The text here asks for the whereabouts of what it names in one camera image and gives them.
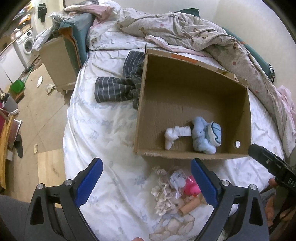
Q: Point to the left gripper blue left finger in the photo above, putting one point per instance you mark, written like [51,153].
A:
[86,180]

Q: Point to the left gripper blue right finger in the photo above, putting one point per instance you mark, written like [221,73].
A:
[207,181]

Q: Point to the pink toy ear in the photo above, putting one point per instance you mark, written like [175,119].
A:
[191,187]

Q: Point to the light blue fuzzy sock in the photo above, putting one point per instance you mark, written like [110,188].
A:
[207,137]

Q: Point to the white lace sock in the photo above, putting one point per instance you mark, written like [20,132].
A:
[172,134]

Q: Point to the person's right hand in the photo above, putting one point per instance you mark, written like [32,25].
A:
[285,216]

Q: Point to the white floral bed sheet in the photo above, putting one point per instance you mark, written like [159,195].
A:
[121,206]

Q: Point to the pink garment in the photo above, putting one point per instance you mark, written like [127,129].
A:
[286,97]

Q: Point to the open cardboard box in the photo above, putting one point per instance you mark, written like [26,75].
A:
[175,90]

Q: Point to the black slipper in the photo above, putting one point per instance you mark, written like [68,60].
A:
[18,144]

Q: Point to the dark striped garment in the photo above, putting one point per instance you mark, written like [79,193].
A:
[123,89]

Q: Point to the green plastic bucket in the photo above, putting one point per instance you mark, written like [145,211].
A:
[17,86]

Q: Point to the brown cardboard side box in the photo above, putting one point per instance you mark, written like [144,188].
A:
[58,64]

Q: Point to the beige patterned quilt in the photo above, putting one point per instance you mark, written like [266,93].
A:
[194,33]

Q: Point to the white washing machine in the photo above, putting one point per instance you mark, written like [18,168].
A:
[23,46]

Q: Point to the teal pillow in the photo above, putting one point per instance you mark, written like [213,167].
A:
[74,32]

